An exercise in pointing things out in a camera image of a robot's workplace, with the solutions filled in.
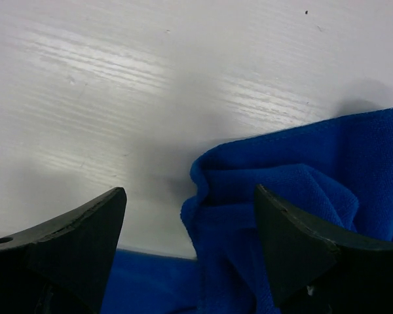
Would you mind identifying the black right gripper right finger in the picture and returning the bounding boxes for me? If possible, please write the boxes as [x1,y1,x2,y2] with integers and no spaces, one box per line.
[254,185,393,313]

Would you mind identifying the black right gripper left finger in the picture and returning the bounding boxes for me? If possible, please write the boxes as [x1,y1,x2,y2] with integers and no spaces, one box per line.
[0,187,127,313]

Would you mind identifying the blue towel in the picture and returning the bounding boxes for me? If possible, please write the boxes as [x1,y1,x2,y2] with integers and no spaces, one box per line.
[102,109,393,313]

